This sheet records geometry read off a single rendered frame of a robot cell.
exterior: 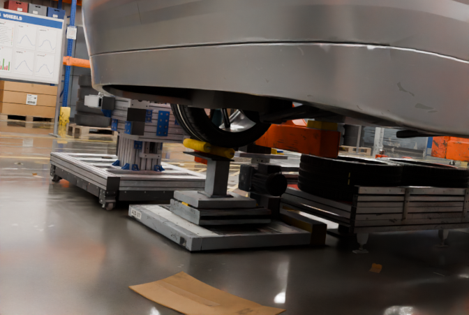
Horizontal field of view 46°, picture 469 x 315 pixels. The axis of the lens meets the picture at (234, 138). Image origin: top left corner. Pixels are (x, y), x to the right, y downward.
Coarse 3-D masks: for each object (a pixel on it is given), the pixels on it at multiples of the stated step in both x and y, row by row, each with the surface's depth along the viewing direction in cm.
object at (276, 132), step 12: (288, 120) 354; (300, 120) 357; (276, 132) 360; (288, 132) 350; (300, 132) 340; (312, 132) 331; (324, 132) 326; (336, 132) 331; (276, 144) 360; (288, 144) 349; (300, 144) 340; (312, 144) 331; (324, 144) 327; (336, 144) 333; (324, 156) 328; (336, 156) 333
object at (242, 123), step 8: (224, 112) 335; (208, 120) 307; (224, 120) 336; (240, 120) 340; (248, 120) 334; (216, 128) 310; (224, 128) 337; (232, 128) 333; (240, 128) 329; (248, 128) 324
